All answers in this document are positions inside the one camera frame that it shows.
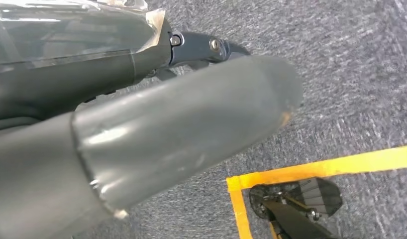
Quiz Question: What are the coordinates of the yellow floor tape square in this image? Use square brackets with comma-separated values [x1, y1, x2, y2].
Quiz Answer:
[225, 144, 407, 239]

